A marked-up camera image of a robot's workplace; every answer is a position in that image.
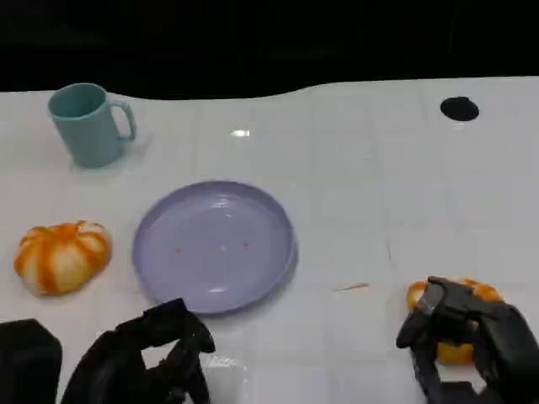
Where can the pale green mug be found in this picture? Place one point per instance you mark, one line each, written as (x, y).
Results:
(86, 130)

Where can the lilac plate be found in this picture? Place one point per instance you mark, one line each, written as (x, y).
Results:
(215, 248)

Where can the black round table grommet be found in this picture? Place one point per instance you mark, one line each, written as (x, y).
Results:
(459, 109)

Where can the orange white toy bread roll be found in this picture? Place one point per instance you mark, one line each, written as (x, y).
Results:
(454, 354)
(63, 256)

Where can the thin orange stick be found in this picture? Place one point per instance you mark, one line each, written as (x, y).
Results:
(351, 287)

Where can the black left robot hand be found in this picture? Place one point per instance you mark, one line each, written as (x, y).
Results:
(113, 362)

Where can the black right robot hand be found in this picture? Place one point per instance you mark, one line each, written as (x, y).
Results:
(505, 336)

